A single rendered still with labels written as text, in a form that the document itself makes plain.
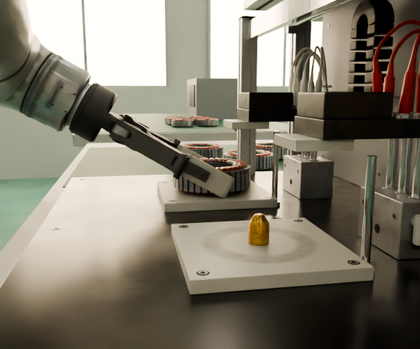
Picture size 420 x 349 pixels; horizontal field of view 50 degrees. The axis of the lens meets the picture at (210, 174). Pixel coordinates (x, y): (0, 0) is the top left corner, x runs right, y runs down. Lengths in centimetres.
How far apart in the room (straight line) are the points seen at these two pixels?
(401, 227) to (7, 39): 39
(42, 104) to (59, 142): 459
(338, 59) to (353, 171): 20
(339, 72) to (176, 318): 62
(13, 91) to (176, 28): 463
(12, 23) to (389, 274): 39
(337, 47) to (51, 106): 50
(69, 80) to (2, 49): 14
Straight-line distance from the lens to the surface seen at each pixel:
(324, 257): 40
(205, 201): 59
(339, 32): 86
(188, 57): 517
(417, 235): 44
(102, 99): 60
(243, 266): 37
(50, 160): 523
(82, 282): 39
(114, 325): 32
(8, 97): 61
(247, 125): 63
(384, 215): 46
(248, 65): 84
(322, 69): 70
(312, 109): 42
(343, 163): 82
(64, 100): 60
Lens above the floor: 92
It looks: 10 degrees down
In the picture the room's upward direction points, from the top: straight up
